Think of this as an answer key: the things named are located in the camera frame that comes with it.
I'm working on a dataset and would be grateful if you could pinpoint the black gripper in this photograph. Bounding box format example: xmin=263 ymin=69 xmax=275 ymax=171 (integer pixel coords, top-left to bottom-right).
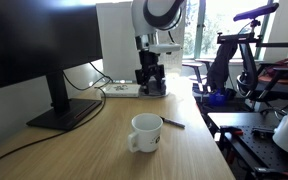
xmin=135 ymin=51 xmax=166 ymax=95

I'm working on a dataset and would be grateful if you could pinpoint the black marker pen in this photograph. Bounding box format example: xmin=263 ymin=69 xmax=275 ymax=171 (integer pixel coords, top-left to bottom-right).
xmin=160 ymin=116 xmax=185 ymax=129

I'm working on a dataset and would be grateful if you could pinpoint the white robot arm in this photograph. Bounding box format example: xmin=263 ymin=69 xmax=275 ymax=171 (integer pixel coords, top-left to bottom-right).
xmin=131 ymin=0 xmax=184 ymax=97

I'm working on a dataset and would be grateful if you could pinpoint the large whiteboard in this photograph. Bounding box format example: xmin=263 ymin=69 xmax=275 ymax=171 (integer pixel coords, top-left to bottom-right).
xmin=96 ymin=2 xmax=141 ymax=81

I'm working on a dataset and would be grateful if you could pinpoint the white ceramic mug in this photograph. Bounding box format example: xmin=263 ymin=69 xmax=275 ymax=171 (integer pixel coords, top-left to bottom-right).
xmin=127 ymin=113 xmax=163 ymax=153

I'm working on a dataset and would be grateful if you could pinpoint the printed paper sheet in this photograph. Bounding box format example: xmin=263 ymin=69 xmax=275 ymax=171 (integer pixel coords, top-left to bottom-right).
xmin=103 ymin=83 xmax=139 ymax=98

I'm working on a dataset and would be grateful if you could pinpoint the blue box on floor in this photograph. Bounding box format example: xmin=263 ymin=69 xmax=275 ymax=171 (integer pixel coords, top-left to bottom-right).
xmin=209 ymin=89 xmax=226 ymax=106

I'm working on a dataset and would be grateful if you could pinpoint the black perforated robot table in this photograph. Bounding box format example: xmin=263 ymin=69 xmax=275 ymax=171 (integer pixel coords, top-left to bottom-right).
xmin=208 ymin=112 xmax=288 ymax=180

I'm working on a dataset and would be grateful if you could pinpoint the black office chair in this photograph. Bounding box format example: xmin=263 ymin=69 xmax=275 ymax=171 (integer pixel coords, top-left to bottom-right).
xmin=206 ymin=41 xmax=288 ymax=104

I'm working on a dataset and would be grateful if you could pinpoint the black computer monitor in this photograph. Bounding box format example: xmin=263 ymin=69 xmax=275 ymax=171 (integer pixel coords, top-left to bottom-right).
xmin=0 ymin=0 xmax=103 ymax=131

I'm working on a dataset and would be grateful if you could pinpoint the black monitor cable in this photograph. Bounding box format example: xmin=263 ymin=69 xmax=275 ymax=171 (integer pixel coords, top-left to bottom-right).
xmin=0 ymin=61 xmax=113 ymax=169

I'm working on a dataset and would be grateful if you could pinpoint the orange handled clamp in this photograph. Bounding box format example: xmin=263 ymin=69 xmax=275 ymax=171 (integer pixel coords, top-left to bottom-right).
xmin=220 ymin=126 xmax=243 ymax=136

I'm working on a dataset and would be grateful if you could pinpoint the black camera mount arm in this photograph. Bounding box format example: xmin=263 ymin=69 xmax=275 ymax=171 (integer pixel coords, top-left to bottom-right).
xmin=217 ymin=19 xmax=288 ymax=48

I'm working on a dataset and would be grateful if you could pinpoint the black stereo camera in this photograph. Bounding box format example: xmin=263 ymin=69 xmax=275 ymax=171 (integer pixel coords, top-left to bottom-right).
xmin=233 ymin=3 xmax=279 ymax=21

